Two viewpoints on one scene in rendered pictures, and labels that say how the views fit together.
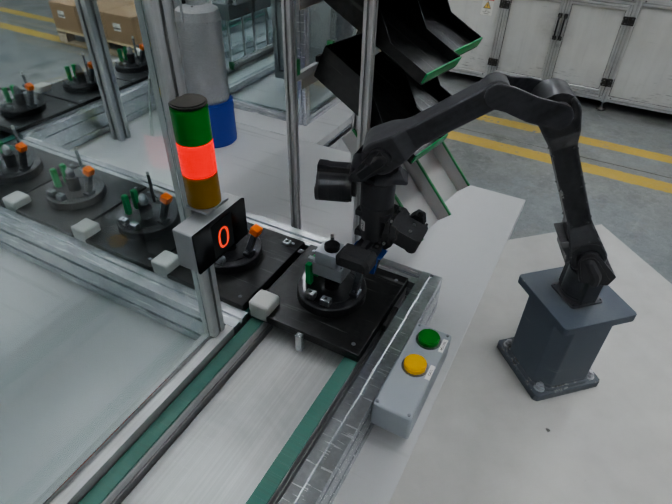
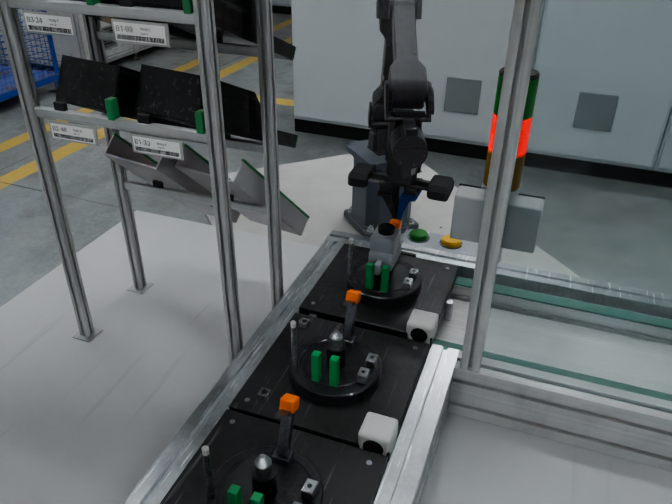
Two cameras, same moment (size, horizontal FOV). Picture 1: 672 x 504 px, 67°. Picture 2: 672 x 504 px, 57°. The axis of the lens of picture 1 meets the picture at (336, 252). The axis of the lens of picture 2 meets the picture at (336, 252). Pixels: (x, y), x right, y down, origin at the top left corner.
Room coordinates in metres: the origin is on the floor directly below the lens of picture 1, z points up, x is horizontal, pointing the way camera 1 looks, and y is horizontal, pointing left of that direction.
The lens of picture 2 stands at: (0.96, 0.95, 1.62)
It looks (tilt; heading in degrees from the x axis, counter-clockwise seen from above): 31 degrees down; 263
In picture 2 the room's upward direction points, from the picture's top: 1 degrees clockwise
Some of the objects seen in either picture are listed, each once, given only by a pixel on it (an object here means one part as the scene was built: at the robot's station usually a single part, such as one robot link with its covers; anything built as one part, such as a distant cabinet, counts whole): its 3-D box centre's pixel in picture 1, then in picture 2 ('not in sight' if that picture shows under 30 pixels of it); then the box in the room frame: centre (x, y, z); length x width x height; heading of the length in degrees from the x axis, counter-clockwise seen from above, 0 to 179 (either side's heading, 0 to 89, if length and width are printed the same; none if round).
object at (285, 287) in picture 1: (331, 296); (383, 289); (0.75, 0.01, 0.96); 0.24 x 0.24 x 0.02; 63
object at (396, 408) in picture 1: (413, 376); (449, 255); (0.58, -0.15, 0.93); 0.21 x 0.07 x 0.06; 153
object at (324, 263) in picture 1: (327, 256); (384, 246); (0.75, 0.02, 1.06); 0.08 x 0.04 x 0.07; 63
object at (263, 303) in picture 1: (264, 305); (422, 327); (0.71, 0.14, 0.97); 0.05 x 0.05 x 0.04; 63
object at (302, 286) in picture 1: (331, 289); (383, 280); (0.75, 0.01, 0.98); 0.14 x 0.14 x 0.02
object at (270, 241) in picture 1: (228, 238); (335, 351); (0.87, 0.23, 1.01); 0.24 x 0.24 x 0.13; 63
